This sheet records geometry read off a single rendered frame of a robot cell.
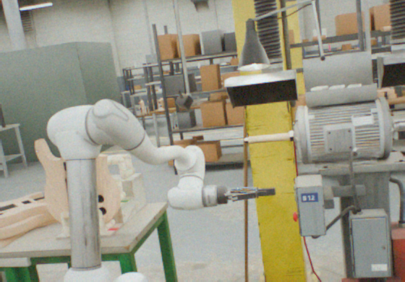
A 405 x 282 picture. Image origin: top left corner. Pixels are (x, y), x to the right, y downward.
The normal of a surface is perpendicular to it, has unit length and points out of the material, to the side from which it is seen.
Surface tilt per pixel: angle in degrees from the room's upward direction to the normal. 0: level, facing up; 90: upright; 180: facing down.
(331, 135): 90
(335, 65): 90
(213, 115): 90
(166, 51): 90
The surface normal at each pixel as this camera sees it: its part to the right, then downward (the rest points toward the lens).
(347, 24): -0.14, 0.24
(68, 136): -0.40, 0.15
